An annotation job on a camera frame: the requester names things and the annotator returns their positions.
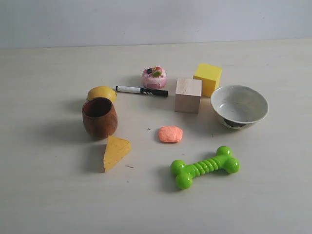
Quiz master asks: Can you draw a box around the orange squishy lump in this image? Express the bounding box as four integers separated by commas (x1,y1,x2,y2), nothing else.
158,126,183,143

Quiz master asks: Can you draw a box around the pink toy cake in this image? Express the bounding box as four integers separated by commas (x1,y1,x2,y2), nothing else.
141,66,167,89

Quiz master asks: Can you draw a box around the green toy bone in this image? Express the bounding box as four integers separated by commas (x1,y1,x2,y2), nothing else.
170,146,240,190

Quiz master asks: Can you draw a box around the yellow lemon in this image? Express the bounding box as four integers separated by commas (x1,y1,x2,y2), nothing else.
86,86,117,103

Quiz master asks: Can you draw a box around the white ceramic bowl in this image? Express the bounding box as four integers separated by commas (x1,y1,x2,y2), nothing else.
211,85,269,130

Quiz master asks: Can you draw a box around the plain wooden cube block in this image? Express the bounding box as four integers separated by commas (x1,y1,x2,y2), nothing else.
175,78,202,114

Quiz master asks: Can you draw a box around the yellow cheese wedge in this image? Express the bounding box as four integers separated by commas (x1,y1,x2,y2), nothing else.
103,136,132,172

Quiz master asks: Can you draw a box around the black white marker pen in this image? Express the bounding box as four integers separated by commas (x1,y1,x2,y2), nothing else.
116,85,168,97

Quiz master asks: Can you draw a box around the yellow cube block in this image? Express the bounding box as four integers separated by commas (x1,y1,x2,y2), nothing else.
193,63,222,98

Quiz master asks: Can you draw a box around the brown wooden cup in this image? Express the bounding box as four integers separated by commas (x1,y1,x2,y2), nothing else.
81,97,118,140

